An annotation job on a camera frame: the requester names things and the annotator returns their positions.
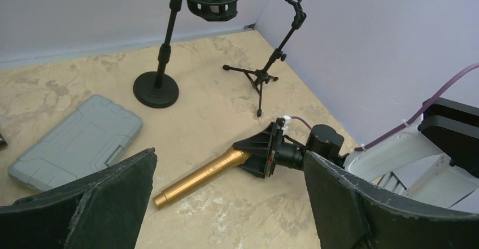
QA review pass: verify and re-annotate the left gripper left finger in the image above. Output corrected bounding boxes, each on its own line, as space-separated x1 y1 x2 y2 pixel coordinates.
1 148 157 248

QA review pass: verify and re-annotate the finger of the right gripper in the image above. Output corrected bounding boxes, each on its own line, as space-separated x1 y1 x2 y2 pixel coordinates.
238 155 272 178
232 122 279 158

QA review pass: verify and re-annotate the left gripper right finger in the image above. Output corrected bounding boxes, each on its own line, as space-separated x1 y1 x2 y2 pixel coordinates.
304 151 478 248

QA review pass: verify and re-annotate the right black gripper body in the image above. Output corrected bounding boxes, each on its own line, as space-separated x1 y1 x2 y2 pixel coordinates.
269 118 305 175

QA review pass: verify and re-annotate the gold microphone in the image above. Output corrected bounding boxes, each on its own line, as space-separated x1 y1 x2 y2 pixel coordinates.
153 147 251 210

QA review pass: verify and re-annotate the black tripod mic stand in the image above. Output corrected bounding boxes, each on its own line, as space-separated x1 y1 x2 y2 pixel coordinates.
222 0 308 118

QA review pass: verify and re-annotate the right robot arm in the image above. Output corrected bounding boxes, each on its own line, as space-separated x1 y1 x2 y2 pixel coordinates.
233 98 478 213

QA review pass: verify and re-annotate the black round-base mic stand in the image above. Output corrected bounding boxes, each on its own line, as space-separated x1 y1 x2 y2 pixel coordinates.
133 0 240 110

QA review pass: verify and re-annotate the grey plastic case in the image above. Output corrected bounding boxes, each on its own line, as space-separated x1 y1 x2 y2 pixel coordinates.
8 94 143 191

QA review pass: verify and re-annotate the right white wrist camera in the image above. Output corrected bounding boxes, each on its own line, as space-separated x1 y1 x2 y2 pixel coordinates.
281 115 292 135

